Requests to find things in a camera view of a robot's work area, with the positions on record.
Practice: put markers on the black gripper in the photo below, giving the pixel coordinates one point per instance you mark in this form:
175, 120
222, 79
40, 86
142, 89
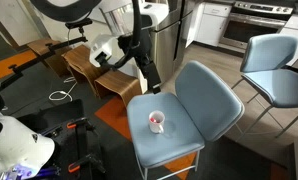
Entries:
150, 71

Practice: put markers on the red marker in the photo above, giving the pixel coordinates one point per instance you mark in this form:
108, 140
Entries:
153, 119

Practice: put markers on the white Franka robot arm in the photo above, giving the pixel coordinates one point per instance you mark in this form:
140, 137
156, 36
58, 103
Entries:
15, 143

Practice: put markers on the white ceramic mug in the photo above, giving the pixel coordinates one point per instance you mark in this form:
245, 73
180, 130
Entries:
156, 122

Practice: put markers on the bent walnut wood stool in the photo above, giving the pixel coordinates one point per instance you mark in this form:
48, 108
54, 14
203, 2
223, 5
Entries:
42, 46
117, 83
80, 61

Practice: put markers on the stainless steel refrigerator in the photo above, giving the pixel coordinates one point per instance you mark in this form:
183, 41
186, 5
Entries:
165, 46

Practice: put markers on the blue padded chair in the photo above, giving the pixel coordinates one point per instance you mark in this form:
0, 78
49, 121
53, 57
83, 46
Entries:
162, 146
272, 50

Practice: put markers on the white kitchen cabinet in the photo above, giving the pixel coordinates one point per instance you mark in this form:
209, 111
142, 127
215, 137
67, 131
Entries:
210, 26
297, 33

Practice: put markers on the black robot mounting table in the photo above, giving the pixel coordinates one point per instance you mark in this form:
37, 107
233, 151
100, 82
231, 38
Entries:
55, 113

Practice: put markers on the stainless steel oven range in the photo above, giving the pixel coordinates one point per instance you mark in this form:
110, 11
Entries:
252, 30

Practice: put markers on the black camera stand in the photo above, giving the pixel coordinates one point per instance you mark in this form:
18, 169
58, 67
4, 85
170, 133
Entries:
17, 70

